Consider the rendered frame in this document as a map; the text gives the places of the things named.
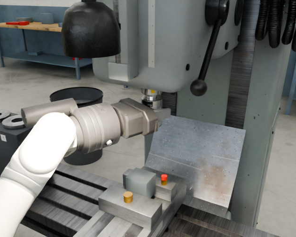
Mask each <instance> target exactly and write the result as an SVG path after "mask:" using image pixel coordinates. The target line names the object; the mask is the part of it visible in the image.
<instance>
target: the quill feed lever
mask: <svg viewBox="0 0 296 237"><path fill-rule="evenodd" d="M229 6H230V0H206V3H205V19H206V22H207V23H208V25H210V26H214V27H213V30H212V33H211V37H210V41H209V43H208V47H207V50H206V53H205V56H204V60H203V63H202V66H201V70H200V73H199V76H198V79H197V80H194V81H193V82H192V83H191V85H190V91H191V93H192V94H193V95H195V96H202V95H204V94H205V93H206V91H207V84H206V83H205V82H204V80H205V77H206V73H207V70H208V67H209V64H210V60H211V56H212V53H213V49H214V47H215V43H216V40H217V37H218V32H219V29H220V27H221V26H222V25H223V24H224V23H225V22H226V20H227V17H228V12H229Z"/></svg>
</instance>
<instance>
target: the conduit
mask: <svg viewBox="0 0 296 237"><path fill-rule="evenodd" d="M285 5H286V0H261V2H260V9H259V13H258V14H259V15H258V20H257V25H256V31H255V38H256V39H257V40H262V39H264V38H265V36H266V34H267V32H268V36H269V44H270V47H272V48H277V47H278V46H279V44H280V33H281V27H282V26H281V25H282V19H283V14H284V8H285ZM287 14H288V15H287V21H286V26H285V29H284V33H283V35H282V39H281V41H282V43H283V44H284V45H288V44H290V43H291V41H292V45H291V48H292V50H293V51H294V52H296V0H289V5H288V13H287Z"/></svg>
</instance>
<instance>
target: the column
mask: <svg viewBox="0 0 296 237"><path fill-rule="evenodd" d="M260 2H261V0H244V2H243V9H242V17H241V28H240V35H241V39H240V41H239V42H238V45H237V46H236V47H235V48H233V49H232V50H230V51H229V52H228V53H226V54H225V55H223V56H222V57H220V58H219V59H211V60H210V64H209V67H208V70H207V73H206V77H205V80H204V82H205V83H206V84H207V91H206V93H205V94H204V95H202V96H195V95H193V94H192V93H191V91H190V85H191V83H192V82H193V81H194V80H193V81H192V82H190V83H189V84H188V85H186V86H185V87H184V88H182V89H181V90H180V91H177V92H175V95H174V96H172V95H171V93H168V92H163V93H162V94H160V96H161V97H162V98H163V105H162V109H163V108H170V109H171V115H173V116H177V117H183V118H187V119H194V120H198V121H203V122H208V123H213V124H218V125H223V126H229V127H234V128H238V129H243V130H246V133H245V137H244V142H243V146H242V151H241V157H240V161H239V165H238V170H237V175H236V178H235V182H234V187H233V191H232V194H231V198H230V202H229V206H228V211H229V212H230V213H231V217H232V221H235V222H238V223H241V224H244V225H247V226H250V227H253V228H256V226H257V220H258V215H259V210H260V205H261V200H262V195H263V190H264V185H265V179H266V174H267V169H268V164H269V159H270V154H271V150H272V145H273V139H274V133H275V129H276V124H277V119H278V114H279V110H280V103H281V96H282V91H283V86H284V81H285V76H286V72H287V67H288V60H289V55H290V51H291V45H292V41H291V43H290V44H288V45H284V44H283V43H282V41H281V39H282V35H283V33H284V29H285V26H286V21H287V15H288V14H287V13H288V5H289V0H286V5H285V8H284V14H283V19H282V25H281V26H282V27H281V33H280V44H279V46H278V47H277V48H272V47H270V44H269V36H268V32H267V34H266V36H265V38H264V39H262V40H257V39H256V38H255V31H256V25H257V20H258V15H259V14H258V13H259V9H260ZM197 79H198V77H197V78H196V79H195V80H197ZM153 134H154V133H152V134H149V135H146V136H144V158H145V163H146V161H147V158H148V155H149V152H150V148H151V143H152V139H153Z"/></svg>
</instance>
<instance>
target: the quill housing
mask: <svg viewBox="0 0 296 237"><path fill-rule="evenodd" d="M137 3H138V72H139V74H138V76H137V77H135V78H133V79H131V80H130V81H121V80H115V79H109V67H108V62H109V56H108V57H100V58H92V62H93V72H94V74H95V76H96V78H97V79H99V80H101V81H103V82H107V83H113V84H119V85H125V86H131V87H138V88H144V89H150V90H156V91H162V92H168V93H174V92H177V91H180V90H181V89H182V88H184V87H185V86H186V85H188V84H189V83H190V82H192V81H193V80H195V79H196V78H197V77H198V76H199V73H200V70H201V66H202V63H203V60H204V56H205V53H206V50H207V47H208V43H209V41H210V37H211V32H212V26H210V25H208V23H207V22H206V19H205V3H206V0H137Z"/></svg>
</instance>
